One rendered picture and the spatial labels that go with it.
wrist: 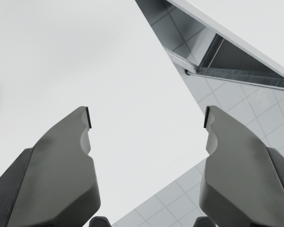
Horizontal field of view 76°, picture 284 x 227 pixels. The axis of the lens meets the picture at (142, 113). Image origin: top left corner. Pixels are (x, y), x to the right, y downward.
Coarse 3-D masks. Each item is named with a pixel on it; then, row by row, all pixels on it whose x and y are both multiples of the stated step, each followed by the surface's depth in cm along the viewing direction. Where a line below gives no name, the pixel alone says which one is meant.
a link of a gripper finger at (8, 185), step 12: (24, 156) 8; (12, 168) 7; (24, 168) 7; (0, 180) 7; (12, 180) 7; (0, 192) 6; (12, 192) 6; (0, 204) 6; (12, 204) 6; (0, 216) 6
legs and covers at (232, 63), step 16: (192, 16) 37; (208, 48) 105; (224, 48) 98; (240, 48) 41; (192, 64) 103; (208, 64) 104; (224, 64) 92; (240, 64) 81; (256, 64) 73; (224, 80) 83; (240, 80) 70; (256, 80) 63; (272, 80) 57
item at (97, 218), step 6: (96, 216) 5; (102, 216) 5; (204, 216) 5; (90, 222) 5; (96, 222) 5; (102, 222) 5; (108, 222) 5; (198, 222) 5; (204, 222) 5; (210, 222) 5
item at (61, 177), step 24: (72, 120) 10; (48, 144) 8; (72, 144) 8; (48, 168) 7; (72, 168) 7; (24, 192) 6; (48, 192) 6; (72, 192) 6; (96, 192) 7; (24, 216) 6; (48, 216) 6; (72, 216) 6
